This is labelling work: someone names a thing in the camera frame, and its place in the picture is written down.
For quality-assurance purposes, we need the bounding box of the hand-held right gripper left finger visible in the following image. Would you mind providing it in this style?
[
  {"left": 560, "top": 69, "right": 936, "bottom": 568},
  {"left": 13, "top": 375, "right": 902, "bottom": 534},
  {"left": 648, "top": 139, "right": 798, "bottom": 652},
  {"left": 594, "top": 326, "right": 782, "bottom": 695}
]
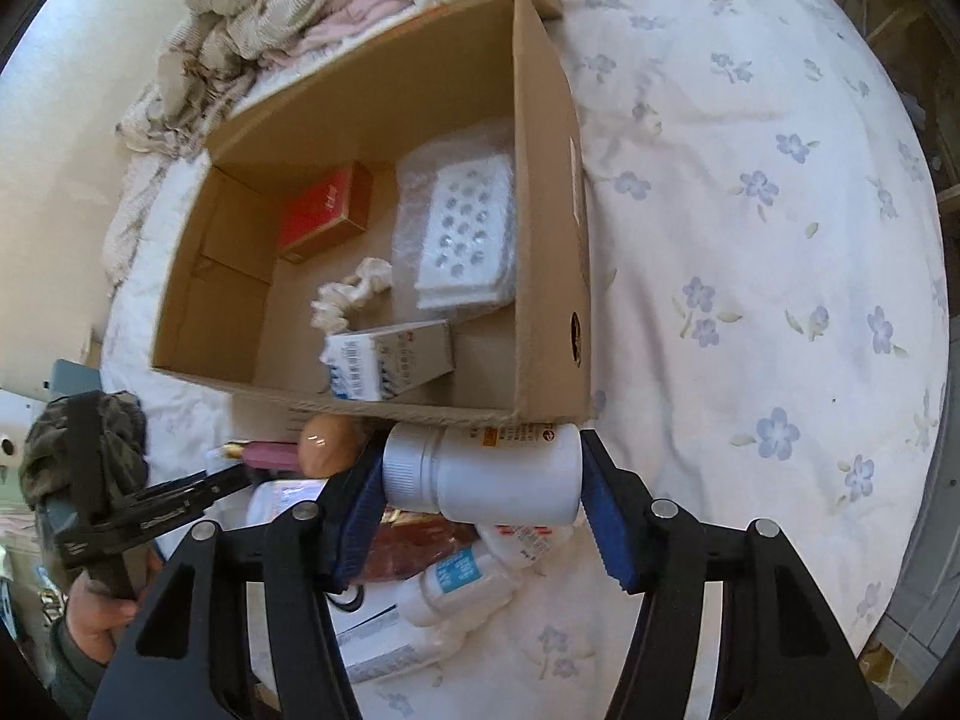
[{"left": 88, "top": 439, "right": 387, "bottom": 720}]

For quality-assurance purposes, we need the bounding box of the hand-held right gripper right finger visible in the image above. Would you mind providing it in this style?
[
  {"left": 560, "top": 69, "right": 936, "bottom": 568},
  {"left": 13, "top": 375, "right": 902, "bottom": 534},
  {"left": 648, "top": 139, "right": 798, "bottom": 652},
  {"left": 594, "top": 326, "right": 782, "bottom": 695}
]
[{"left": 579, "top": 427, "right": 901, "bottom": 720}]

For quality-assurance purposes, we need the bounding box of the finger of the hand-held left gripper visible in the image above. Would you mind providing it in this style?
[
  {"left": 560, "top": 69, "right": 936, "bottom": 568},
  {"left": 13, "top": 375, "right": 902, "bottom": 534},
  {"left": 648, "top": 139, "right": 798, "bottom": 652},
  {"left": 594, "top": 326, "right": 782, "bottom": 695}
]
[{"left": 127, "top": 463, "right": 254, "bottom": 515}]

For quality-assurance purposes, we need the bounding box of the pink perfume bottle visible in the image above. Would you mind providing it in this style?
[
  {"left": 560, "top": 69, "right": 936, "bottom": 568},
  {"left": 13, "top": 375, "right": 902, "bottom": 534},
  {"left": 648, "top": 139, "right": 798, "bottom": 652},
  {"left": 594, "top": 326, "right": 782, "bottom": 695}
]
[{"left": 217, "top": 441, "right": 305, "bottom": 475}]

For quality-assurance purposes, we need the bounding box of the orange tube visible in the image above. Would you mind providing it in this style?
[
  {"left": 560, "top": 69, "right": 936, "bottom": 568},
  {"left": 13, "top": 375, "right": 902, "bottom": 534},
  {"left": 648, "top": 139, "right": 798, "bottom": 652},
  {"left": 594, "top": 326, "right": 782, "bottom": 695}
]
[{"left": 298, "top": 414, "right": 365, "bottom": 478}]

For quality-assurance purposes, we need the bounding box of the white barcode box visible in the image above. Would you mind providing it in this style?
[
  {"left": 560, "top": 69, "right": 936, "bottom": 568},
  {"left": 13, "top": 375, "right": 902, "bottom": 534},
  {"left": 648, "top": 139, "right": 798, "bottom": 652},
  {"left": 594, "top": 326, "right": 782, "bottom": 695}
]
[{"left": 330, "top": 600, "right": 466, "bottom": 683}]

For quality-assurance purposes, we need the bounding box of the white pill bottle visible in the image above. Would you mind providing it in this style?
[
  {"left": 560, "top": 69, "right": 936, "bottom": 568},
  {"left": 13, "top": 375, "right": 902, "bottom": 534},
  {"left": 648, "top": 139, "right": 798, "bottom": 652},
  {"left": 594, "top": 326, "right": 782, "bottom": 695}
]
[{"left": 382, "top": 422, "right": 584, "bottom": 526}]

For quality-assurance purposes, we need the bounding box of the cardboard box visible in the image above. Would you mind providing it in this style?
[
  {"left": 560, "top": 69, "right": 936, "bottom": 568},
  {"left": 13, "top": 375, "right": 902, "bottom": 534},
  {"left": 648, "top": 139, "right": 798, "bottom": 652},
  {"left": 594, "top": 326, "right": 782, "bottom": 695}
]
[{"left": 150, "top": 0, "right": 595, "bottom": 430}]

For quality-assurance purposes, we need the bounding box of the person's left forearm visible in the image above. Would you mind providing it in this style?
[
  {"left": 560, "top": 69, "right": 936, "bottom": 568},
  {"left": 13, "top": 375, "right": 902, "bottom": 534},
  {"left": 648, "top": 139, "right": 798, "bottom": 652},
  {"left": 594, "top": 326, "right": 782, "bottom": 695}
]
[{"left": 46, "top": 615, "right": 113, "bottom": 702}]

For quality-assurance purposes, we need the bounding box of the person's left hand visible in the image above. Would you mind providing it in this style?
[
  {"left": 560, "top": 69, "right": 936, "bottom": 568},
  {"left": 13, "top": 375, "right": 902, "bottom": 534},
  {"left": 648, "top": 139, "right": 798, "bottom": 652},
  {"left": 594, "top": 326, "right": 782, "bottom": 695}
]
[{"left": 64, "top": 551, "right": 162, "bottom": 665}]

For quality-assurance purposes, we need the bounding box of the brown snack packet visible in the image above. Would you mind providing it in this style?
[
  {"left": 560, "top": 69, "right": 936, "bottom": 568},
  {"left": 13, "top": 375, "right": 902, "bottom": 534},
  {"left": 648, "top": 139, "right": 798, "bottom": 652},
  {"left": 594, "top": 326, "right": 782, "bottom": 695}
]
[{"left": 349, "top": 506, "right": 481, "bottom": 586}]

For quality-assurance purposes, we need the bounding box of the camouflage clothing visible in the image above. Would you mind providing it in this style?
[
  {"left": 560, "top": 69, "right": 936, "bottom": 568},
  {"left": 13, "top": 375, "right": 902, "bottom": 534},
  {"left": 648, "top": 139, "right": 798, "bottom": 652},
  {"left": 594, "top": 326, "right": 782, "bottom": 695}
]
[{"left": 19, "top": 390, "right": 149, "bottom": 511}]

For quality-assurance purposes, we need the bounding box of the grey blue object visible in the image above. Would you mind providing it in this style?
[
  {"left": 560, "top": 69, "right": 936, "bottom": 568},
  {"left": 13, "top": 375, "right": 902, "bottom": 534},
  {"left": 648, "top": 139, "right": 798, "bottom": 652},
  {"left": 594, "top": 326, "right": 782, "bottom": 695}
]
[{"left": 46, "top": 358, "right": 104, "bottom": 400}]

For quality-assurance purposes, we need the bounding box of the small white blue-label bottle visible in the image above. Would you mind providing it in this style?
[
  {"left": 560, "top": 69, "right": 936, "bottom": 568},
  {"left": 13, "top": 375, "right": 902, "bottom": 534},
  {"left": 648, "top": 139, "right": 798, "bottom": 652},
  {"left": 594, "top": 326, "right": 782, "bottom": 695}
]
[{"left": 394, "top": 544, "right": 526, "bottom": 627}]

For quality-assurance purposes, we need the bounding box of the blue and white medicine box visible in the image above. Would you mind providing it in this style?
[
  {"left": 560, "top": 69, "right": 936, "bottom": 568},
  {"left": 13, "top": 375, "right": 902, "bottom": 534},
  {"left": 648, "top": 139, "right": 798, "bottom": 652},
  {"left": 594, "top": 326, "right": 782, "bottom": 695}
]
[{"left": 322, "top": 319, "right": 457, "bottom": 402}]

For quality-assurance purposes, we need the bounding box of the crumpled white tissue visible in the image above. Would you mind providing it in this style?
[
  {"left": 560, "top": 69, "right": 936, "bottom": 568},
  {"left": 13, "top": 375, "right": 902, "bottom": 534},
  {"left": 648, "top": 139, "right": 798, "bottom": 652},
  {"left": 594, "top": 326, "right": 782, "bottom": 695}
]
[{"left": 310, "top": 257, "right": 395, "bottom": 336}]

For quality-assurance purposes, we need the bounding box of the red box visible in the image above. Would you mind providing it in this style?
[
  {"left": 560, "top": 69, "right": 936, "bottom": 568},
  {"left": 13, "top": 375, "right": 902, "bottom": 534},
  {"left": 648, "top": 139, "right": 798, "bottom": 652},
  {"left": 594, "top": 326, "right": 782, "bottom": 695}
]
[{"left": 277, "top": 163, "right": 374, "bottom": 265}]

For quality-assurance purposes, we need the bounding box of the bubble wrapped white pack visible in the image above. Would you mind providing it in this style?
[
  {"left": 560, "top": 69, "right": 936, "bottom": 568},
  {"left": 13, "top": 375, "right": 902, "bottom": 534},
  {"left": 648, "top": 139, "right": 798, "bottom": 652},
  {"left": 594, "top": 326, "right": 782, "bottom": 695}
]
[{"left": 391, "top": 131, "right": 518, "bottom": 312}]

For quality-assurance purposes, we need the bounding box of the floral bedsheet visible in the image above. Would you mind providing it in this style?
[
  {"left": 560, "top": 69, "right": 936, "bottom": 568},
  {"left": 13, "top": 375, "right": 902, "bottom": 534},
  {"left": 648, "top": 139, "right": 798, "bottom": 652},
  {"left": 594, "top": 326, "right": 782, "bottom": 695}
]
[{"left": 97, "top": 0, "right": 947, "bottom": 720}]

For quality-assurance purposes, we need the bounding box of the beige floral quilt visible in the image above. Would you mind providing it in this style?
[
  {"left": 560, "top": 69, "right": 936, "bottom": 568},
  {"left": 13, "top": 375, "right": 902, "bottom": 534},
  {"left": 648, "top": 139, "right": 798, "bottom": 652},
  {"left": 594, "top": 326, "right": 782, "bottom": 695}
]
[{"left": 101, "top": 0, "right": 526, "bottom": 282}]

